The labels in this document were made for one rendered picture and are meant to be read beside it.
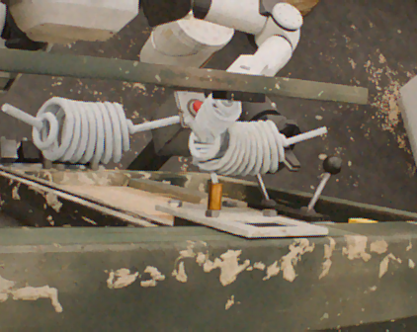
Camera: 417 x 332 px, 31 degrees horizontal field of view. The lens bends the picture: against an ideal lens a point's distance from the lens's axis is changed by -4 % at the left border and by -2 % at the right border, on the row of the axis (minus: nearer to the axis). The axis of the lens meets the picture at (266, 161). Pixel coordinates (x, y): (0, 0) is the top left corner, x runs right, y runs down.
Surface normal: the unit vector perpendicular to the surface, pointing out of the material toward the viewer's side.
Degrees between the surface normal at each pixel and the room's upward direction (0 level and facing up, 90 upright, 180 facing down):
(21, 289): 33
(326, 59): 0
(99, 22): 68
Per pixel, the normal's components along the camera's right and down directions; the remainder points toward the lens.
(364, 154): 0.54, -0.46
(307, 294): 0.59, 0.09
